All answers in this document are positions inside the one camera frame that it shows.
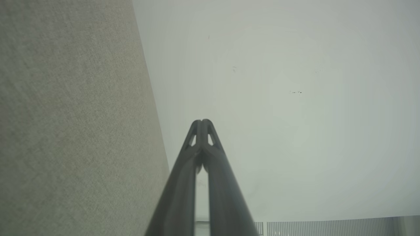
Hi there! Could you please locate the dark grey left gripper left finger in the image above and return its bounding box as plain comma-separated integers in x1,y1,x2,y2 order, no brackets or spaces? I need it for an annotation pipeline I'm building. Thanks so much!
144,120,202,236

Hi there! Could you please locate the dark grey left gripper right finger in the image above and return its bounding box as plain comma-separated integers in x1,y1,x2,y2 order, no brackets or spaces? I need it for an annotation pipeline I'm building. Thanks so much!
201,119,260,236

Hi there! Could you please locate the white ribbed panel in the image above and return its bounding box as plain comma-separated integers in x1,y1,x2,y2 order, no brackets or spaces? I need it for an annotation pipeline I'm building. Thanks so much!
254,216,420,236

